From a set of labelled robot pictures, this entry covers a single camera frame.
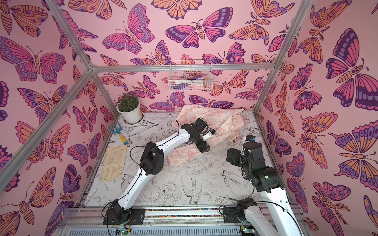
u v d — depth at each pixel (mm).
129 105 1030
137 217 733
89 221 731
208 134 897
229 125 1004
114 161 928
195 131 760
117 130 1097
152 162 623
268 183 449
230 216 729
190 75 956
